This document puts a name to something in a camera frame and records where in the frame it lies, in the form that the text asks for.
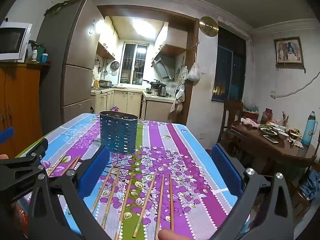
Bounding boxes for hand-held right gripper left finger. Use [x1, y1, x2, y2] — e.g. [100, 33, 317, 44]
[28, 145, 111, 240]

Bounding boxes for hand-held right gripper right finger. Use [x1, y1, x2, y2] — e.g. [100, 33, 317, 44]
[211, 143, 300, 240]

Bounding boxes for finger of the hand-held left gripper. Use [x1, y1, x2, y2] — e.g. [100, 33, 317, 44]
[0, 127, 14, 144]
[0, 138, 48, 193]

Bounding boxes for wooden chopstick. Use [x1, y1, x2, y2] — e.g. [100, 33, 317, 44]
[101, 166, 121, 230]
[132, 171, 158, 238]
[90, 163, 115, 215]
[62, 155, 81, 176]
[154, 174, 165, 240]
[114, 171, 135, 240]
[169, 173, 175, 231]
[47, 154, 66, 177]

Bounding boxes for blue perforated utensil holder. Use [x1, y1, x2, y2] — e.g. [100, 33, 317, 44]
[99, 110, 139, 154]

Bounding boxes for person's right hand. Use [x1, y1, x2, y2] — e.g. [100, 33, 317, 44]
[159, 229, 188, 240]

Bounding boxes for orange wooden cabinet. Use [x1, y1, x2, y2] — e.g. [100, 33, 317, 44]
[0, 61, 50, 155]

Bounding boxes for dark wooden dining table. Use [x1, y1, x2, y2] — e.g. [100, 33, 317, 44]
[229, 120, 320, 178]

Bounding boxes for pink cloth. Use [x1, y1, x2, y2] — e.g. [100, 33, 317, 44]
[240, 117, 259, 129]

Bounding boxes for dark wooden chair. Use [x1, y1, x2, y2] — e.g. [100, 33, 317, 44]
[217, 100, 244, 143]

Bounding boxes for plate of greens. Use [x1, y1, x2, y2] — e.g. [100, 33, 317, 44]
[260, 127, 278, 136]

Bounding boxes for glass jar red lid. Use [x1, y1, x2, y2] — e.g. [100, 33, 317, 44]
[260, 108, 273, 125]

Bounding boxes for floral striped tablecloth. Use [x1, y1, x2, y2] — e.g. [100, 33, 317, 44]
[19, 112, 238, 240]

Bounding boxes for beige kitchen base cabinets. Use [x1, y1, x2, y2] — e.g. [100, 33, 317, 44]
[90, 90, 175, 121]

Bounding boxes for hanging cloth bags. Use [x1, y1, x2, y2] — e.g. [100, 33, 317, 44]
[170, 85, 186, 114]

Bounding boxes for blue garment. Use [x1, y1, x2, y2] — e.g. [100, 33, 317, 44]
[299, 169, 320, 202]

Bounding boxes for white microwave oven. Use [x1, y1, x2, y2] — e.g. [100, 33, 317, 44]
[0, 22, 33, 63]

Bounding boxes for light blue thermos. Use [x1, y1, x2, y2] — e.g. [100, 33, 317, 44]
[301, 111, 319, 146]

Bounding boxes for white plastic bag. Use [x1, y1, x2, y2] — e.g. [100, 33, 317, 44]
[187, 61, 201, 82]

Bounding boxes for grey refrigerator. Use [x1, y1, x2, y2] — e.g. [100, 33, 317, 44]
[37, 0, 105, 137]

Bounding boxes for dark room window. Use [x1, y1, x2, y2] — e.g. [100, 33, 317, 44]
[211, 27, 247, 103]

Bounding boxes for black wok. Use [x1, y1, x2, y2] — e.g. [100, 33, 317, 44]
[142, 79, 164, 88]

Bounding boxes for barred kitchen window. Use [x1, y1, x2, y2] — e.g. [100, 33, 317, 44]
[120, 42, 150, 84]

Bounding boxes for yellow green cloth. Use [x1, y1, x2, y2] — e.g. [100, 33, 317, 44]
[45, 0, 92, 15]

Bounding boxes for kitchen ceiling light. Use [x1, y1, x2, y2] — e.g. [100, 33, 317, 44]
[131, 17, 157, 37]

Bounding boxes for white wall cable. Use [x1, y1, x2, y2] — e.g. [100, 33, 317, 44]
[270, 71, 320, 99]

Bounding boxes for framed wall picture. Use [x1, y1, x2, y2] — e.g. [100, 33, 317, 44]
[274, 37, 304, 67]

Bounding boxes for gold wall clock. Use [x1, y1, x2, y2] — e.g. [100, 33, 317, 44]
[199, 16, 219, 37]

